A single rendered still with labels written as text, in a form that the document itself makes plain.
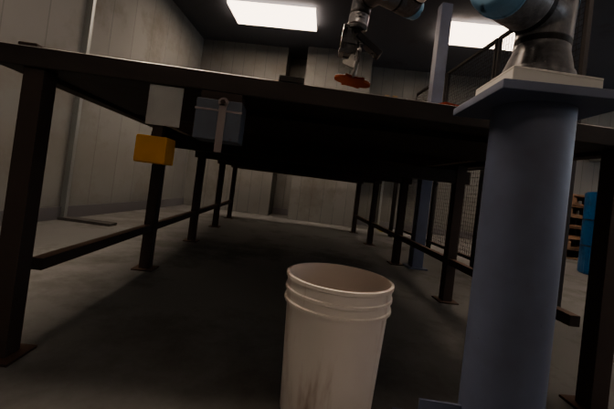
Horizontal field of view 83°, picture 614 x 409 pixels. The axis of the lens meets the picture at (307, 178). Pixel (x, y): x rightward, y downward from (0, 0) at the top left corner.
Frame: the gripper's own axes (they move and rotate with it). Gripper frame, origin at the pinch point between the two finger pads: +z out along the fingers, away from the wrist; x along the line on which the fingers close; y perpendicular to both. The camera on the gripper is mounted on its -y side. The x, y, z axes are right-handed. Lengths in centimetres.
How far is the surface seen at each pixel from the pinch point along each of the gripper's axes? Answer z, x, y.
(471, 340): 69, 50, -33
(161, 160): 43, 26, 53
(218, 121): 29, 27, 39
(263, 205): 90, -487, 62
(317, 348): 81, 43, 0
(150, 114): 30, 24, 60
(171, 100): 25, 24, 54
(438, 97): -59, -175, -96
